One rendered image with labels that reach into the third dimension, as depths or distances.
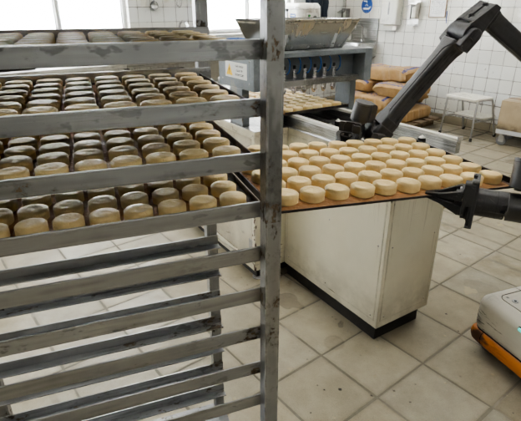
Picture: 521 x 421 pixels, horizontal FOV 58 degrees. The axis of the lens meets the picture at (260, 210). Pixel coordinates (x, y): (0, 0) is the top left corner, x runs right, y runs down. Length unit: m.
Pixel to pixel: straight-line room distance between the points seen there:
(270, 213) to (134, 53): 0.33
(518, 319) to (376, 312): 0.54
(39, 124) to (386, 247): 1.50
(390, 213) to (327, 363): 0.69
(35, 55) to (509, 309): 1.88
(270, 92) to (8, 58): 0.36
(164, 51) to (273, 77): 0.16
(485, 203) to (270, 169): 0.45
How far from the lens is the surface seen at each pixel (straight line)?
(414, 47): 6.67
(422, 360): 2.19
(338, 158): 1.15
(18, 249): 0.80
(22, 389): 0.95
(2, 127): 0.74
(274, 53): 0.74
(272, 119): 0.75
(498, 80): 6.12
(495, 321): 2.16
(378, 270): 2.01
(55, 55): 0.72
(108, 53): 0.72
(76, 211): 0.87
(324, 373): 2.04
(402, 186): 1.03
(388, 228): 1.91
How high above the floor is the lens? 1.39
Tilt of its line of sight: 24 degrees down
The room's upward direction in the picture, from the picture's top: straight up
